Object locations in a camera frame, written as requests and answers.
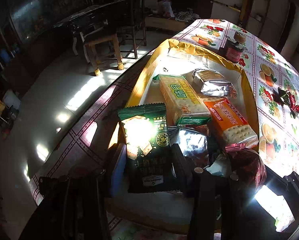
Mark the wooden stool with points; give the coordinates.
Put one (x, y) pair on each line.
(101, 47)

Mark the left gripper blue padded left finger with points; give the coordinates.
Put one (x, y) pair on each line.
(117, 168)

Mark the yellow-rimmed white cardboard tray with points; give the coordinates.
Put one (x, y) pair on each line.
(171, 211)

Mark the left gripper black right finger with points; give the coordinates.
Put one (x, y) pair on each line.
(184, 169)

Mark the dark jar with pink label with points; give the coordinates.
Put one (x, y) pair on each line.
(234, 47)

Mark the dark green cracker packet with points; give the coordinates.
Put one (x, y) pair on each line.
(149, 156)

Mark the floral fruit tablecloth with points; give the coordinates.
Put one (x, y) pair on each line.
(71, 190)

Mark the brown red snack bag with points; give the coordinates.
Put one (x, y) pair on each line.
(248, 165)

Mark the orange cracker package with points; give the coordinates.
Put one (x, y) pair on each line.
(230, 125)

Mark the silver foil snack bag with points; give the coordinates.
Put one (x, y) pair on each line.
(193, 144)

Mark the dark green small packets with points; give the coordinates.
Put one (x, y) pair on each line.
(284, 97)

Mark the green yellow cracker package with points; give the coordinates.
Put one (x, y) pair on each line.
(182, 102)

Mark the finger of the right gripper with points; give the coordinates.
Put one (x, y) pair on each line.
(276, 206)

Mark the red wrapped candy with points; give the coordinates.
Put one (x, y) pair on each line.
(294, 107)

